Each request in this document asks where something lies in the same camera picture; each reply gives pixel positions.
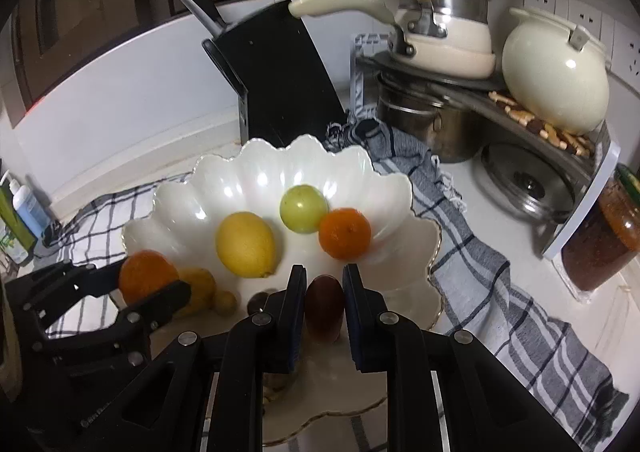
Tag dark purple cherry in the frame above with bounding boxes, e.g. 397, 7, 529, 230
246, 293, 273, 317

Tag green round plum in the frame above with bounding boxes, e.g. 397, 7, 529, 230
279, 185, 329, 234

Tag cream casserole pot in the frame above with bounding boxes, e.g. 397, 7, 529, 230
501, 6, 612, 135

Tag black knife block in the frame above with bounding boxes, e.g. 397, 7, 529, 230
202, 0, 347, 147

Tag cream frying pan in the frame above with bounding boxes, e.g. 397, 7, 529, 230
288, 0, 497, 80

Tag stainless steel pot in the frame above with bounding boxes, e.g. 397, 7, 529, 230
376, 73, 482, 164

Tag white scalloped ceramic bowl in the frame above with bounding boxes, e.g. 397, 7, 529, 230
121, 133, 443, 447

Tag green box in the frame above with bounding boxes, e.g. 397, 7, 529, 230
0, 177, 37, 265

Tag glass jar of chili sauce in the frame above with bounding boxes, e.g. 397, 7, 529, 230
561, 164, 640, 293

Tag black handled scissors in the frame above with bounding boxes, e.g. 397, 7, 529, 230
201, 38, 249, 98

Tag wooden bead trivet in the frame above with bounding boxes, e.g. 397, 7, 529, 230
488, 90, 597, 157

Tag checked kitchen cloth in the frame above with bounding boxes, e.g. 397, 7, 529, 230
42, 109, 630, 452

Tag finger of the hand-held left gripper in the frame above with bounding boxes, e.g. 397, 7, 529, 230
5, 259, 126, 327
47, 280, 192, 369

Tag dark red grape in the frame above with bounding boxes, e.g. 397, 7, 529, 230
306, 276, 346, 344

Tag metal corner pot rack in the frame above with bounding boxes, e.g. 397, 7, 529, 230
350, 32, 622, 263

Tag small yellow fruit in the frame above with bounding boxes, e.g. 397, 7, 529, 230
172, 268, 218, 317

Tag white bottle with blue label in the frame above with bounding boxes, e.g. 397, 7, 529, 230
7, 172, 52, 240

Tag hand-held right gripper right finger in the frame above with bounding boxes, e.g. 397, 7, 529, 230
342, 263, 583, 452

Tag large yellow lemon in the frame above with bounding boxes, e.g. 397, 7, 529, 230
216, 212, 277, 279

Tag small olive green fruit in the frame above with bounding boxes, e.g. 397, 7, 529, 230
214, 291, 238, 317

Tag small orange mandarin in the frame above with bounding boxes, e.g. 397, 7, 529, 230
119, 250, 180, 305

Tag glass pot lid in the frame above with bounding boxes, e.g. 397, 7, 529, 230
481, 142, 577, 226

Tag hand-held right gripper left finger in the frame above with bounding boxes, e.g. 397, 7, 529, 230
47, 264, 307, 452

